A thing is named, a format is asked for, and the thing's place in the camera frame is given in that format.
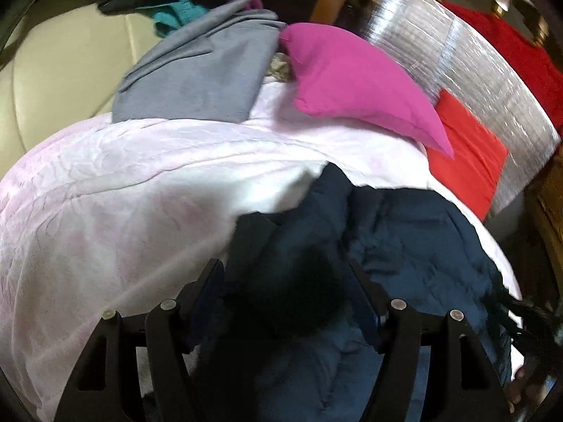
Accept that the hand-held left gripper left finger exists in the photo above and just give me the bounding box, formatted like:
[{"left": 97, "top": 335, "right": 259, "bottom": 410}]
[{"left": 53, "top": 257, "right": 226, "bottom": 422}]

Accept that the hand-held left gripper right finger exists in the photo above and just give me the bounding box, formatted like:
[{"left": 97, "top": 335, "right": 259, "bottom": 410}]
[{"left": 349, "top": 259, "right": 513, "bottom": 422}]

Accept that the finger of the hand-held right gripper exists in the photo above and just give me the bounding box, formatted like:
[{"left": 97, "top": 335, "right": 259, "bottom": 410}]
[{"left": 496, "top": 288, "right": 535, "bottom": 340}]

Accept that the navy puffer jacket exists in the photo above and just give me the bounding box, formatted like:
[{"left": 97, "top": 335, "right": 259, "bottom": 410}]
[{"left": 189, "top": 162, "right": 522, "bottom": 422}]

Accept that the person's right hand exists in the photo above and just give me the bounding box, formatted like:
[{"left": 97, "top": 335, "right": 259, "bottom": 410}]
[{"left": 506, "top": 359, "right": 540, "bottom": 412}]

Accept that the wooden bench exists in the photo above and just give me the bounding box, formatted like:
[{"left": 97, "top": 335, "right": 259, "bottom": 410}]
[{"left": 525, "top": 158, "right": 563, "bottom": 273}]

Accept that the pale pink blanket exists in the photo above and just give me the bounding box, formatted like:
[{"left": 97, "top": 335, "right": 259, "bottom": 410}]
[{"left": 0, "top": 81, "right": 524, "bottom": 422}]

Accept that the red pillow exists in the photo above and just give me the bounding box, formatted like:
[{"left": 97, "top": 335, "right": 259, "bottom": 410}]
[{"left": 424, "top": 89, "right": 510, "bottom": 222}]

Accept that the grey garment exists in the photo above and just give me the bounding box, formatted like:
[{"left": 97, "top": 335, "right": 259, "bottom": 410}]
[{"left": 111, "top": 0, "right": 282, "bottom": 123}]

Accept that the magenta pillow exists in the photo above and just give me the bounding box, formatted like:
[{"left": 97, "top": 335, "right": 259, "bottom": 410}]
[{"left": 279, "top": 22, "right": 455, "bottom": 158}]

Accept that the beige patterned cloth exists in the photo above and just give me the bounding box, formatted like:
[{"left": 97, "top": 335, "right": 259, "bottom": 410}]
[{"left": 268, "top": 53, "right": 294, "bottom": 82}]

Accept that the red cloth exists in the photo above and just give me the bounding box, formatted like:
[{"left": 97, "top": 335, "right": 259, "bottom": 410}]
[{"left": 440, "top": 0, "right": 563, "bottom": 133}]

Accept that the cream leather sofa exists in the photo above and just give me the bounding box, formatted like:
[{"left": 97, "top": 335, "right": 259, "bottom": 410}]
[{"left": 0, "top": 6, "right": 164, "bottom": 181}]

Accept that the silver foil insulation panel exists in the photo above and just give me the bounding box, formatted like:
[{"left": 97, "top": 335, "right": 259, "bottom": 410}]
[{"left": 358, "top": 0, "right": 562, "bottom": 216}]

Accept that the teal cloth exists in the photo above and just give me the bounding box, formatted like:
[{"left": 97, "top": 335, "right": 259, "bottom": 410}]
[{"left": 152, "top": 0, "right": 213, "bottom": 38}]

